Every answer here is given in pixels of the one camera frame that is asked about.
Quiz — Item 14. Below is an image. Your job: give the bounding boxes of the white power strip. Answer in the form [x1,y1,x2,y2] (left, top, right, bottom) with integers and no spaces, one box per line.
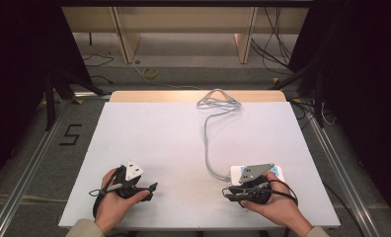
[227,164,286,189]

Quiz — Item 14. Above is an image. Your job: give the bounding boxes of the white table cover sheet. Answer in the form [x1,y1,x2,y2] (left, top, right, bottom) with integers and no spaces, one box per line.
[57,101,342,231]

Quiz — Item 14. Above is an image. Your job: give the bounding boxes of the tangled black and white cables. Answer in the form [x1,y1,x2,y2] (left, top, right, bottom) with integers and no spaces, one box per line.
[287,96,338,130]

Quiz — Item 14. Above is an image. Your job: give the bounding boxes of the thin black floor cable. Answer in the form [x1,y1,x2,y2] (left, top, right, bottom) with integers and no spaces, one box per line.
[82,53,116,85]

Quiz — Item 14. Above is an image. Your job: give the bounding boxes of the grey power cable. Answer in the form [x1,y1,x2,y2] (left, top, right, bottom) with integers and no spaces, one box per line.
[196,88,243,183]

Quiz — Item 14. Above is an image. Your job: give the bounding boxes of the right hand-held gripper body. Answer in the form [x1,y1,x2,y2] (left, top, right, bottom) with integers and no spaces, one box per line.
[237,163,276,207]

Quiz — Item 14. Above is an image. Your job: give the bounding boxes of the wooden shelf unit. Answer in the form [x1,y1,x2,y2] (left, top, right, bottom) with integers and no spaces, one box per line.
[61,5,310,65]

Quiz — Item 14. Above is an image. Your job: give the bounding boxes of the person's right hand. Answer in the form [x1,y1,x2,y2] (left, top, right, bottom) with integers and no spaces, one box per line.
[240,171,314,237]

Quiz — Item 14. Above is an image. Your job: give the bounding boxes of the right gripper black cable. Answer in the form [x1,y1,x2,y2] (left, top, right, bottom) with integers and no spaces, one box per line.
[262,179,299,207]

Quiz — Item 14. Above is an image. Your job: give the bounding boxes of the black metal stand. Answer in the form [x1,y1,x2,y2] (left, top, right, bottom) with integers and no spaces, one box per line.
[268,63,327,128]
[42,64,107,132]

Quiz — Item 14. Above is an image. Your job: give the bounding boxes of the person's left hand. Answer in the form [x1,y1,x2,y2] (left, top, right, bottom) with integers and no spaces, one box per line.
[94,167,151,235]

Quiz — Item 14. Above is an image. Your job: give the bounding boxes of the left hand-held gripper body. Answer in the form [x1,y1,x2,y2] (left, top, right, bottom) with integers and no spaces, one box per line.
[113,160,145,199]

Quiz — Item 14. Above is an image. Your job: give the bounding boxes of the metal floor rail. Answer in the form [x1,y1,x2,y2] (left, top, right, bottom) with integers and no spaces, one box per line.
[305,115,380,237]
[0,98,73,237]

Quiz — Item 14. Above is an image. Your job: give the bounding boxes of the yellow tape roll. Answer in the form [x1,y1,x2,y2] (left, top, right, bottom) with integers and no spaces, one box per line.
[141,66,159,80]

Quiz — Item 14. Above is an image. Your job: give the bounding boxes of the black cable bundle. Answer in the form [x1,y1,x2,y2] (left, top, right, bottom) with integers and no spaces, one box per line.
[250,6,294,76]

